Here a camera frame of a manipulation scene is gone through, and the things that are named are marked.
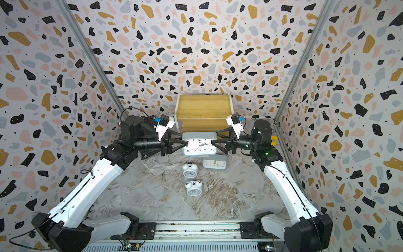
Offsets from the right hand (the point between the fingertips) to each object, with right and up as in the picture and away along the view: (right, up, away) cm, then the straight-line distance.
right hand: (215, 140), depth 65 cm
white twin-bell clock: (-10, -25, +16) cm, 32 cm away
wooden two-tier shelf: (-6, +14, +15) cm, 21 cm away
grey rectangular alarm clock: (-6, -1, -1) cm, 7 cm away
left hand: (-12, 0, -2) cm, 12 cm away
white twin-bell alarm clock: (-13, -17, +22) cm, 31 cm away
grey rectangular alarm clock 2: (+2, -14, +26) cm, 29 cm away
